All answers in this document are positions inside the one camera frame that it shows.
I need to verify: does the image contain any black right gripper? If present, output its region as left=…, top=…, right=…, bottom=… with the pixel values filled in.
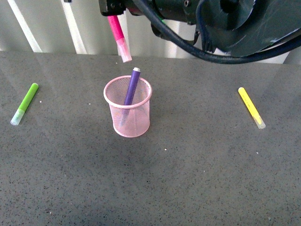
left=98, top=0, right=301, bottom=57

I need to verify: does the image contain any pink highlighter pen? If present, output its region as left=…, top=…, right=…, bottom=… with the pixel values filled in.
left=108, top=16, right=132, bottom=63

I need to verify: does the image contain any purple highlighter pen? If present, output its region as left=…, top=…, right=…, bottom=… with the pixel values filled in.
left=119, top=67, right=141, bottom=127

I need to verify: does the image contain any pink mesh pen cup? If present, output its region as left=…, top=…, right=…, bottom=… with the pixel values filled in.
left=103, top=75, right=152, bottom=137

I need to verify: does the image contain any yellow highlighter pen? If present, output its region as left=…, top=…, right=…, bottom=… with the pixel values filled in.
left=238, top=87, right=266, bottom=129

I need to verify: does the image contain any white pleated curtain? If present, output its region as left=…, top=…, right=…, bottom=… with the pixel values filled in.
left=0, top=0, right=286, bottom=64

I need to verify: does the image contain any green highlighter pen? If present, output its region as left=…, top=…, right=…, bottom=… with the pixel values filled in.
left=10, top=83, right=39, bottom=126

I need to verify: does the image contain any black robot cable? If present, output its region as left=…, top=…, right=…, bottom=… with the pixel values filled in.
left=133, top=0, right=301, bottom=65

